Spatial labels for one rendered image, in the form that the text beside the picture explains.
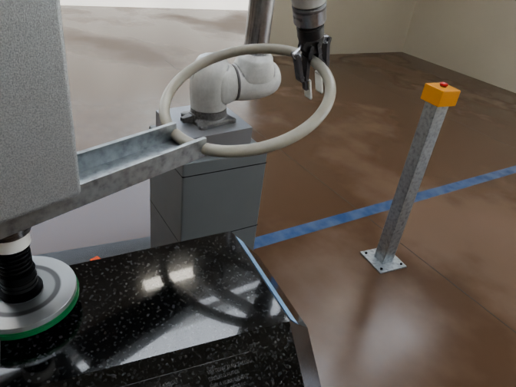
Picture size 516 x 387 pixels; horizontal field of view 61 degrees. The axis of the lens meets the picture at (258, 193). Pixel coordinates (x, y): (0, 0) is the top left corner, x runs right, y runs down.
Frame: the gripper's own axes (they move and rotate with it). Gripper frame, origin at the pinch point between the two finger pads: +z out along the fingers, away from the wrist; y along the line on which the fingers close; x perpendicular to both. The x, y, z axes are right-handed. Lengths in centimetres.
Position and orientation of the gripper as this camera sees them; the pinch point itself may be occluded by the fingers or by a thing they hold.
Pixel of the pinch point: (313, 85)
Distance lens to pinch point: 137.9
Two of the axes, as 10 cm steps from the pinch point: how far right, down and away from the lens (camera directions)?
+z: 1.4, 6.5, 7.4
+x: 5.7, 5.6, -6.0
